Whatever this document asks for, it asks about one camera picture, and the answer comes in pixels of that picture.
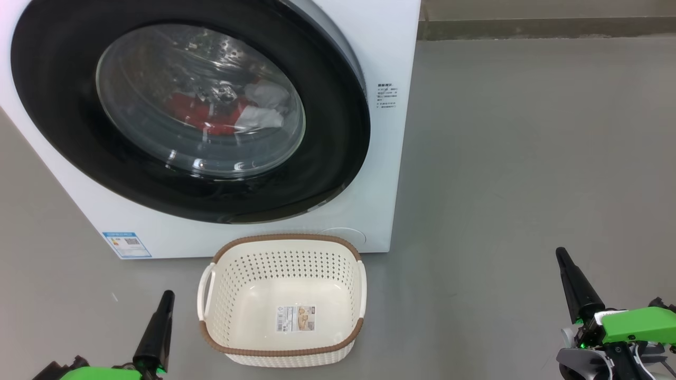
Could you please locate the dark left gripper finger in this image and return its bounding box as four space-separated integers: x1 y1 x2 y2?
132 290 175 376

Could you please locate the blue energy label sticker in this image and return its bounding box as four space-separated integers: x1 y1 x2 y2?
102 231 153 259

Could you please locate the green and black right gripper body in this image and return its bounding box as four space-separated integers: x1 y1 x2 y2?
573 297 676 380

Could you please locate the product label sticker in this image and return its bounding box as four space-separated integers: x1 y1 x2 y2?
275 305 317 333

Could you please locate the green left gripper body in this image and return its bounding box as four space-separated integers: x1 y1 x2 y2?
32 355 159 380

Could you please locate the white front-load washing machine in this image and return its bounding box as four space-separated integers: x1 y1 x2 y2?
0 0 421 260

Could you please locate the black round glass washer door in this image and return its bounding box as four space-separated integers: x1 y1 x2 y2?
11 0 371 224

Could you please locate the red and white garment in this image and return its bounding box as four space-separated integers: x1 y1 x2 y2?
164 79 291 137

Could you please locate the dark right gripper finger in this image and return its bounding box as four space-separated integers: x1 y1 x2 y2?
556 247 606 324

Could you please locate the round white filter cover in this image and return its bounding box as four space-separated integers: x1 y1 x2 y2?
320 227 366 249

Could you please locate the cream basket with brown rim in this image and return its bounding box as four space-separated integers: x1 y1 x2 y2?
197 233 367 368

